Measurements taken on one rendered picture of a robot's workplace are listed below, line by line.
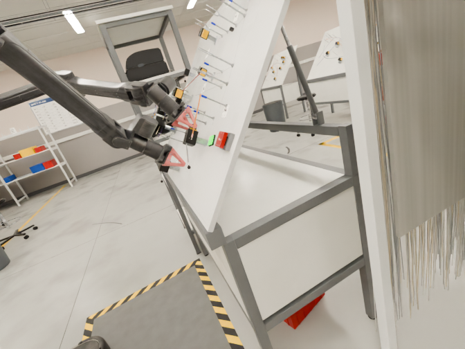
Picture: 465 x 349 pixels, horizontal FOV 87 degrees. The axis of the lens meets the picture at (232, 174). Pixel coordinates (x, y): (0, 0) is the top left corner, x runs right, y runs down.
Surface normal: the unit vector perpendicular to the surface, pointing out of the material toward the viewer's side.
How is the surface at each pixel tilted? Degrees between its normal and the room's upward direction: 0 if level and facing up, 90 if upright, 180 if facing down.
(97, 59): 90
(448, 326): 0
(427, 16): 90
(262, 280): 90
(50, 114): 90
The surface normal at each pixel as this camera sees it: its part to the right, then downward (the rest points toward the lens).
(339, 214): 0.38, 0.22
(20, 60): 0.52, 0.62
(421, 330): -0.29, -0.90
